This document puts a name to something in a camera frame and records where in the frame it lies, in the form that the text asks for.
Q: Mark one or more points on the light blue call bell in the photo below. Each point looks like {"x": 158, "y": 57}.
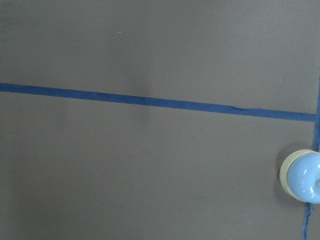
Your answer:
{"x": 299, "y": 176}

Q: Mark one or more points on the crossing blue tape strip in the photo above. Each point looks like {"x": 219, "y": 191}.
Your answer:
{"x": 157, "y": 102}

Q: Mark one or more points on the long blue tape strip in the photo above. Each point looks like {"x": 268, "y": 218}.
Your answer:
{"x": 308, "y": 207}

